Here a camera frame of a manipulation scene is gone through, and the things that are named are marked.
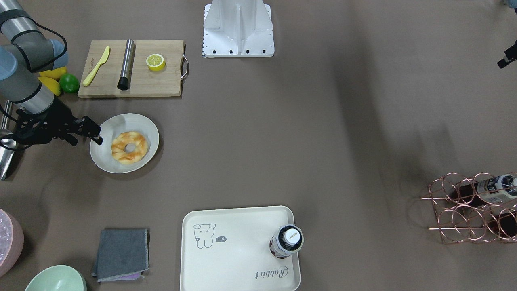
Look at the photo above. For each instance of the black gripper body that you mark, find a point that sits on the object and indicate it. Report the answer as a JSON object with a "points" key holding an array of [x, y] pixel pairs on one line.
{"points": [[56, 118]]}

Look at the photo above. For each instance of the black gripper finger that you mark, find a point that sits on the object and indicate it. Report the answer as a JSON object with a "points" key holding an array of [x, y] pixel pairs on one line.
{"points": [[98, 140], [86, 127], [510, 55]]}

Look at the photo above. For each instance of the twisted glazed donut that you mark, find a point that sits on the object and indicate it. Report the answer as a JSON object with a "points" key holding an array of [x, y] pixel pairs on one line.
{"points": [[129, 147]]}

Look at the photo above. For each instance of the white round plate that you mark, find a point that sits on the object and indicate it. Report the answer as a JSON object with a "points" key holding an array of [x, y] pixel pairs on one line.
{"points": [[110, 129]]}

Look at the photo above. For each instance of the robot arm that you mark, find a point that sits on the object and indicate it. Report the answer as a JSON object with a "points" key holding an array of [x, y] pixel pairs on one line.
{"points": [[27, 53]]}

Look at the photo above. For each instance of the cream rabbit tray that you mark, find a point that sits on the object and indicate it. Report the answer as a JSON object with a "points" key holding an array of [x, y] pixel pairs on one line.
{"points": [[238, 249]]}

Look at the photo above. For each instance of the tea bottle on tray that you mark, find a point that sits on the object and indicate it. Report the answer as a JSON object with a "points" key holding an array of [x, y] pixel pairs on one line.
{"points": [[287, 241]]}

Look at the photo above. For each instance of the yellow lemon lower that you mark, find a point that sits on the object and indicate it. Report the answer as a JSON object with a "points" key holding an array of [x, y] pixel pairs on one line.
{"points": [[51, 84]]}

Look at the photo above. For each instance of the green lime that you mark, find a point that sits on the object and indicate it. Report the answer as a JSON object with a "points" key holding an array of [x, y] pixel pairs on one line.
{"points": [[69, 83]]}

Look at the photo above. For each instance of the yellow plastic knife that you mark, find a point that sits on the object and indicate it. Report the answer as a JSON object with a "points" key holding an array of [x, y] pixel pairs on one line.
{"points": [[103, 59]]}

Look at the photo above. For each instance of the steel ice scoop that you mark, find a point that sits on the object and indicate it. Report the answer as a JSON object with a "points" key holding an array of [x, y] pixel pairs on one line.
{"points": [[6, 155]]}

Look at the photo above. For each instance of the steel muddler black tip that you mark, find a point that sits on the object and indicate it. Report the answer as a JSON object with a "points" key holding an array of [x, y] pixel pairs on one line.
{"points": [[127, 65]]}

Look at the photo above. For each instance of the bamboo cutting board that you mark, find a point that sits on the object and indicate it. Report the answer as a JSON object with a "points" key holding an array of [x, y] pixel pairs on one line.
{"points": [[143, 82]]}

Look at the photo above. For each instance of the half lemon slice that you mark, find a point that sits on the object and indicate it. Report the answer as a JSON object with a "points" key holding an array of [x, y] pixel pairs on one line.
{"points": [[155, 62]]}

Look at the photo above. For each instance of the grey folded cloth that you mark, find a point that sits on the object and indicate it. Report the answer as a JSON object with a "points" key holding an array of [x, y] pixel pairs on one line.
{"points": [[122, 254]]}

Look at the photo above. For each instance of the pink bowl of ice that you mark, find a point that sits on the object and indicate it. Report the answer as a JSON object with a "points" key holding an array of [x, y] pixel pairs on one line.
{"points": [[11, 241]]}

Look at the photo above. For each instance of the tea bottle in rack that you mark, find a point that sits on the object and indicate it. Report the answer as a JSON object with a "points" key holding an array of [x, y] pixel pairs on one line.
{"points": [[495, 190]]}

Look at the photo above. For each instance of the mint green bowl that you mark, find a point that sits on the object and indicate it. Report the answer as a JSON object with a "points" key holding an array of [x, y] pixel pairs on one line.
{"points": [[57, 278]]}

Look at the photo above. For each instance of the copper wire bottle rack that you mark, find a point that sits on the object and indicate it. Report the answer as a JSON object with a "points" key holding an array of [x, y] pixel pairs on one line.
{"points": [[459, 223]]}

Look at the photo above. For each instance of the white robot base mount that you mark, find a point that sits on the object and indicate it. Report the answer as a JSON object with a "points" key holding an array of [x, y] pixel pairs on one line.
{"points": [[238, 29]]}

